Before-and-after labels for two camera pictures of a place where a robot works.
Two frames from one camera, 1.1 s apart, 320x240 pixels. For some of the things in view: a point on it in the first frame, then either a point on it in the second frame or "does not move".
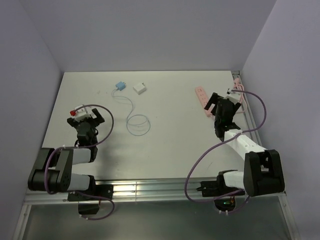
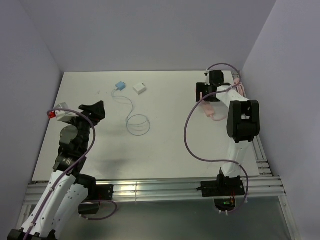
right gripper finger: x=211 y=103 to x=206 y=90
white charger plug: x=139 y=88 does not move
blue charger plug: x=120 y=85 does not move
